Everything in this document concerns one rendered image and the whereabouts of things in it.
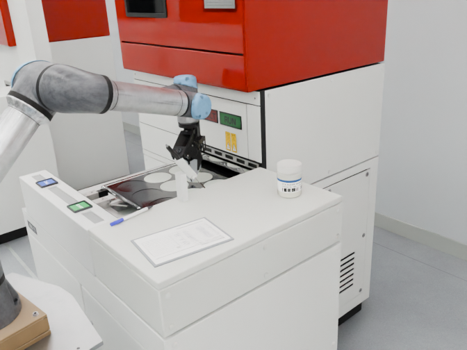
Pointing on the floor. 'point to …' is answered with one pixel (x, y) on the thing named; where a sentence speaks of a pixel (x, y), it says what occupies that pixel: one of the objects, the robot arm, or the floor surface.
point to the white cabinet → (144, 333)
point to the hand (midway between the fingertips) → (190, 179)
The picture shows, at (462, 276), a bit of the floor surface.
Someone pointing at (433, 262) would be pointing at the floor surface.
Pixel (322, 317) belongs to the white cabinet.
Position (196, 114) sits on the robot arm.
